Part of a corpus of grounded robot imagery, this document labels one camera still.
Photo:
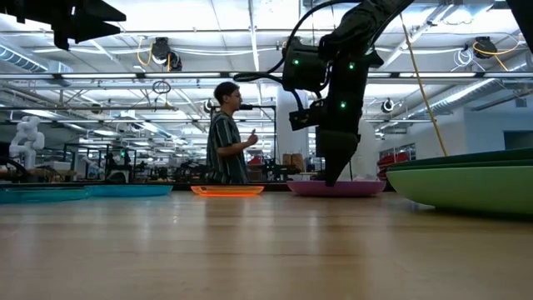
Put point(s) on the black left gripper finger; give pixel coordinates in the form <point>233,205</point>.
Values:
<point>98,11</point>
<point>91,30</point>

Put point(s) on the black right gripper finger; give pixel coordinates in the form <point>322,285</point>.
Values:
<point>337,156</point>

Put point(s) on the purple plastic plate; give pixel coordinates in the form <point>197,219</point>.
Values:
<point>358,189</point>

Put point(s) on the orange transparent plastic plate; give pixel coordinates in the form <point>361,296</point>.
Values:
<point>227,191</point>

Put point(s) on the dark green plastic plate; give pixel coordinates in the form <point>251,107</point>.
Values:
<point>499,163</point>
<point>499,154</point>

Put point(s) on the teal plate with crossed tape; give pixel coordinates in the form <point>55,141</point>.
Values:
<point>133,191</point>

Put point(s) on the teal plate with tape strip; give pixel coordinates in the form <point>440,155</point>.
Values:
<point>41,195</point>

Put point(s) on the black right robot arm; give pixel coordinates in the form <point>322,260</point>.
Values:
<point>366,25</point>

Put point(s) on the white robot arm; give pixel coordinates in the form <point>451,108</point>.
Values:
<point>27,139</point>

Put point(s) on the brown cardboard box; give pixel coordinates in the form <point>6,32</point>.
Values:
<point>293,162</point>

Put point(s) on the person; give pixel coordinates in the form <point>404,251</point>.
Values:
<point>225,141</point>

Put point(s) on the light green plastic plate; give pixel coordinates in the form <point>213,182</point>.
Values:
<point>466,187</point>

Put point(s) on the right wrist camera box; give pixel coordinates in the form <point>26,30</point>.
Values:
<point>306,118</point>

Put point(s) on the black camera rig frame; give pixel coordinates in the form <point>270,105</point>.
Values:
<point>245,107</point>

